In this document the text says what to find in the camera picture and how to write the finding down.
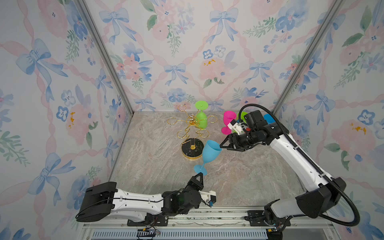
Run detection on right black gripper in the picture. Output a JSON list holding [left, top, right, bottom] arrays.
[[219, 131, 258, 152]]

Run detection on blue wine glass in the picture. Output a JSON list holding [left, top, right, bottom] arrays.
[[194, 140, 223, 176], [264, 114, 276, 124]]

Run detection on pink wine glass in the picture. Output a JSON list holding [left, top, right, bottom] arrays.
[[221, 111, 237, 135]]

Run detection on green wine glass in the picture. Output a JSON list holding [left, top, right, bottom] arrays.
[[195, 101, 209, 129], [236, 112, 248, 132]]

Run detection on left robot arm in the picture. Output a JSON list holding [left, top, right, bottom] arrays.
[[76, 173, 216, 224]]

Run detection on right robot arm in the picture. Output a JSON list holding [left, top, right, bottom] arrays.
[[220, 110, 359, 226]]

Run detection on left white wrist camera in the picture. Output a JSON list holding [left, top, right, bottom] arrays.
[[199, 191, 217, 208]]

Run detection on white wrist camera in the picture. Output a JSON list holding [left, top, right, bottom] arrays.
[[227, 119, 245, 135], [199, 191, 217, 208]]

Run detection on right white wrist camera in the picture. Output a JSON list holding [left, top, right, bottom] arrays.
[[227, 119, 245, 135]]

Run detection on gold wire glass rack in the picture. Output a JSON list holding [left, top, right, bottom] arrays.
[[167, 105, 218, 160]]

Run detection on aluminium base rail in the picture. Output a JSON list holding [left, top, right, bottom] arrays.
[[78, 207, 340, 240]]

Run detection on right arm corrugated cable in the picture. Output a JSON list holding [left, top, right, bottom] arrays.
[[237, 103, 361, 227]]

